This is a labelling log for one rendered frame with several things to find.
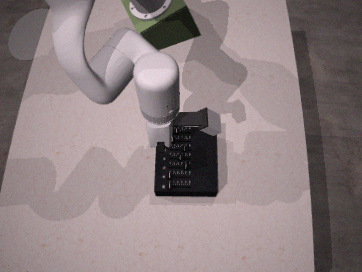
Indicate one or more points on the black lighting desk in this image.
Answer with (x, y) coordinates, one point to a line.
(191, 164)

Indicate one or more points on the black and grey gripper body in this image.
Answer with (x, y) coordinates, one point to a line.
(159, 133)

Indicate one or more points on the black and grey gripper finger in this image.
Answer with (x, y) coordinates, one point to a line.
(161, 146)

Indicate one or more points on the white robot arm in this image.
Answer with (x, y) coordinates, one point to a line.
(126, 55)

